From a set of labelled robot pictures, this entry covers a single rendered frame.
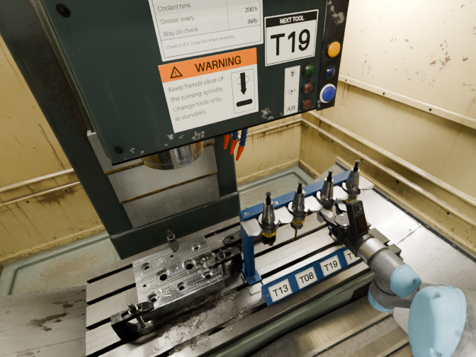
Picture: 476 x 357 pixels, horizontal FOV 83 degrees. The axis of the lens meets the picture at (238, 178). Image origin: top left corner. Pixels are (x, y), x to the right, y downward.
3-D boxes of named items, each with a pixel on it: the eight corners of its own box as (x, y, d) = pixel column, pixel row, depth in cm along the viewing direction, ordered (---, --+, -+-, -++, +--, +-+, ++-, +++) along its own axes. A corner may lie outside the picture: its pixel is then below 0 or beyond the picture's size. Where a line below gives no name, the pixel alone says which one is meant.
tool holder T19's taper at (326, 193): (327, 189, 93) (330, 173, 89) (336, 197, 89) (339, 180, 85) (316, 193, 91) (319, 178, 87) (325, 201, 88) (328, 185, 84)
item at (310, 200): (325, 208, 88) (325, 207, 87) (312, 214, 86) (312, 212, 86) (312, 196, 93) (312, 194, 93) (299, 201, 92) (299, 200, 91)
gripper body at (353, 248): (326, 233, 90) (352, 261, 81) (330, 215, 85) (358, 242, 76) (344, 225, 93) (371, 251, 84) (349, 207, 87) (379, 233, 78)
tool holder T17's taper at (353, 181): (350, 180, 96) (354, 164, 92) (361, 186, 93) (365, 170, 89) (342, 184, 94) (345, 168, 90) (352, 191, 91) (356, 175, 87)
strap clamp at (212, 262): (243, 270, 107) (240, 245, 98) (212, 283, 104) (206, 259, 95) (239, 263, 110) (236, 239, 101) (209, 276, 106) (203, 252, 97)
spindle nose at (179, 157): (196, 133, 77) (188, 91, 70) (212, 161, 65) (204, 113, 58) (139, 146, 73) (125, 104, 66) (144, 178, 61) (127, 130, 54)
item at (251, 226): (265, 233, 82) (265, 231, 81) (250, 239, 80) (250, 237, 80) (255, 218, 87) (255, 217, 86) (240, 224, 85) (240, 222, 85)
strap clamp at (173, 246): (184, 263, 112) (176, 239, 103) (176, 266, 111) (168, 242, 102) (176, 241, 122) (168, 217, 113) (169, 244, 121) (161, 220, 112)
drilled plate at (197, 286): (225, 286, 98) (223, 278, 95) (144, 323, 90) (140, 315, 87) (205, 242, 115) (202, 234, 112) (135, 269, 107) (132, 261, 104)
